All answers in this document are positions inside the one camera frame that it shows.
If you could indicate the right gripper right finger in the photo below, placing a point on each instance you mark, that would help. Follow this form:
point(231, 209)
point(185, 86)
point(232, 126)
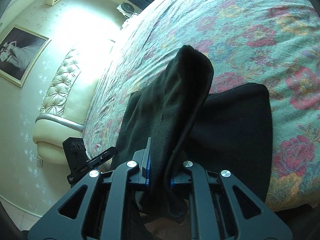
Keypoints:
point(184, 171)

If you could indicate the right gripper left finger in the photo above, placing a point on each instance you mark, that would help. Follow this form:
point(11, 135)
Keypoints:
point(142, 158)

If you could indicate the cream tufted headboard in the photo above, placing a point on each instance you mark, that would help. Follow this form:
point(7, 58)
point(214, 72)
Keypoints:
point(64, 108)

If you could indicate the framed black white picture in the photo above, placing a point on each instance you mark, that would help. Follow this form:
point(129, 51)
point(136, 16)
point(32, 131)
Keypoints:
point(20, 49)

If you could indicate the black pants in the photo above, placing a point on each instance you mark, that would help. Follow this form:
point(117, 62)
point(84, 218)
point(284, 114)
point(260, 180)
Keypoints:
point(180, 119)

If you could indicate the floral bedspread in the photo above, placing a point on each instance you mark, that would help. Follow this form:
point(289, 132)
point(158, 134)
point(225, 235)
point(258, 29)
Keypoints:
point(272, 42)

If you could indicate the white fan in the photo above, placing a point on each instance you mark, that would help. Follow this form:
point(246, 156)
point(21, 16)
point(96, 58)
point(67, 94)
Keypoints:
point(127, 10)

